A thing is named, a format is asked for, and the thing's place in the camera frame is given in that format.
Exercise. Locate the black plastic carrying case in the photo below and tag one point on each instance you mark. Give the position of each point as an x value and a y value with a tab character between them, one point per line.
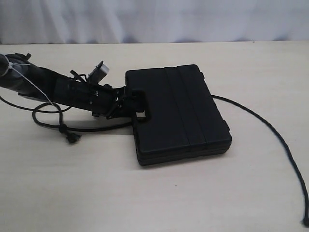
182	120

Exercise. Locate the white zip tie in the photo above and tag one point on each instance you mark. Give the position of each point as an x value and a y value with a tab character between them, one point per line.
27	80

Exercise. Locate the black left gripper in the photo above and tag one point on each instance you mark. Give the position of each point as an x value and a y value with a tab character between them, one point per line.
112	102

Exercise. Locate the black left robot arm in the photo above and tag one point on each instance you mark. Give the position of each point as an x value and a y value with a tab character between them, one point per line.
80	91

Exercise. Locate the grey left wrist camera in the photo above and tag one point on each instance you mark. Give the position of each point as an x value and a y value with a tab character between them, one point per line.
99	72

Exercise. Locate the white backdrop curtain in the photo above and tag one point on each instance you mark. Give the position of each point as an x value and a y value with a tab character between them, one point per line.
151	21

